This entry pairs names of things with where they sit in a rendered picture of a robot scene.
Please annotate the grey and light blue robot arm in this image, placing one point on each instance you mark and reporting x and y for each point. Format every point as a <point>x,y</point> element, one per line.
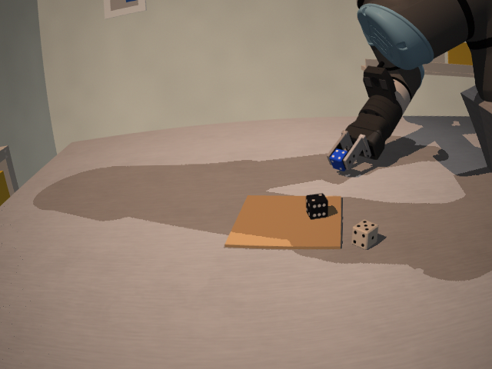
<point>405,34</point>

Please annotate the blue die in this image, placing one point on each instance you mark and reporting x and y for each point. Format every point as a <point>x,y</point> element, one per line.
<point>336,159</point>

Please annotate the white die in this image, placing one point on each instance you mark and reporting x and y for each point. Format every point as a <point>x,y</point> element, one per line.
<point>364,234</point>

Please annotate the orange flat mat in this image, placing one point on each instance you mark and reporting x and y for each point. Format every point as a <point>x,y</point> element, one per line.
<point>281,222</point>

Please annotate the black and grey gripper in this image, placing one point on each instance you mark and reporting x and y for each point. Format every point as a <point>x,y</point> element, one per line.
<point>378,118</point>

